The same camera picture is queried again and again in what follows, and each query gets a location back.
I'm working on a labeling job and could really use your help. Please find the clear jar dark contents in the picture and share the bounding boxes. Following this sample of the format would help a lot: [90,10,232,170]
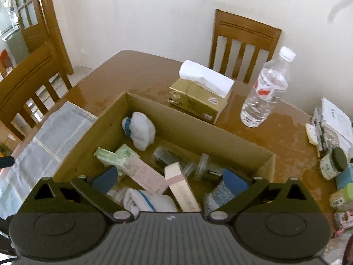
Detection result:
[152,147,193,177]

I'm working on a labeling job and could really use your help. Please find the blue grey checked tablecloth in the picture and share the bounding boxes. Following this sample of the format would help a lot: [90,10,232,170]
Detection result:
[0,101,98,218]

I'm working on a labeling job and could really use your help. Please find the clear water bottle red label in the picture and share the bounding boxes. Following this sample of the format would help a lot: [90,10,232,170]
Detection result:
[240,46,296,128]

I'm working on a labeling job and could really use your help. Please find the gold tissue box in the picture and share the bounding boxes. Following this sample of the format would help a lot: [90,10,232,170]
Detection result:
[168,59,235,124]

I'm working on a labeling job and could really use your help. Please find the glass jar dark lid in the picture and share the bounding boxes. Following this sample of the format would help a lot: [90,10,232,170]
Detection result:
[320,147,348,180]

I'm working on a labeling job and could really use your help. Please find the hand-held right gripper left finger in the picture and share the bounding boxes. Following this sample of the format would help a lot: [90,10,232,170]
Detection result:
[32,165,133,223]

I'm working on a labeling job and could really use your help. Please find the wooden chair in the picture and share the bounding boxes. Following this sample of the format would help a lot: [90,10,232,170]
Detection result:
[0,42,73,141]
[208,9,282,85]

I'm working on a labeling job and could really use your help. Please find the wooden door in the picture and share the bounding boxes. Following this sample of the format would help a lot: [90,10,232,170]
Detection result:
[11,0,74,75]

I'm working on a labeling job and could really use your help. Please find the white sock blue stripe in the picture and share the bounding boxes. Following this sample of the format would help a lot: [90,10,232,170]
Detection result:
[123,188,178,216]
[123,112,156,151]

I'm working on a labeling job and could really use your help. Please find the blue box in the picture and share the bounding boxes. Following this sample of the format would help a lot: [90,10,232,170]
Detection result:
[335,168,353,191]

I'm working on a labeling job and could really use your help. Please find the pale green printed box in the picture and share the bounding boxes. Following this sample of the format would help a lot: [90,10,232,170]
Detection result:
[114,144,140,159]

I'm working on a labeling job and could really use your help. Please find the brown cardboard box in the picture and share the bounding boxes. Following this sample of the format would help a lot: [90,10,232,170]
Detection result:
[52,92,276,213]

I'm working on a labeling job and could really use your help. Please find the wooden chair back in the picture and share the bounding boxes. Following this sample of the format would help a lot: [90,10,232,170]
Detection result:
[208,9,282,85]

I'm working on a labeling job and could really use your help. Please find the stack of white papers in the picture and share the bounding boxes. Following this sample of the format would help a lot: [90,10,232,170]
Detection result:
[313,97,353,150]

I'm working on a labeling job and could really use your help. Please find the yellow sticky notes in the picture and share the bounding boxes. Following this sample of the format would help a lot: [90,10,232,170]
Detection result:
[305,123,319,145]

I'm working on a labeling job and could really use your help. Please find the beige box pink label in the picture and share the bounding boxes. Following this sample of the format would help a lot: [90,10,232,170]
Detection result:
[164,161,202,213]

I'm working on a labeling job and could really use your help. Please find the grey knitted sock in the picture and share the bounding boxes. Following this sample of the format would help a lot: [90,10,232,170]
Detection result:
[203,181,235,216]

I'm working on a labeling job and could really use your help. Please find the green lid container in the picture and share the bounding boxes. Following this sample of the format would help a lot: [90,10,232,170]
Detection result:
[330,183,353,210]

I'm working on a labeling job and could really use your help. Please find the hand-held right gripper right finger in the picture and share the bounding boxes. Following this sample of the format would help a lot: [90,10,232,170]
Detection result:
[207,169,315,223]

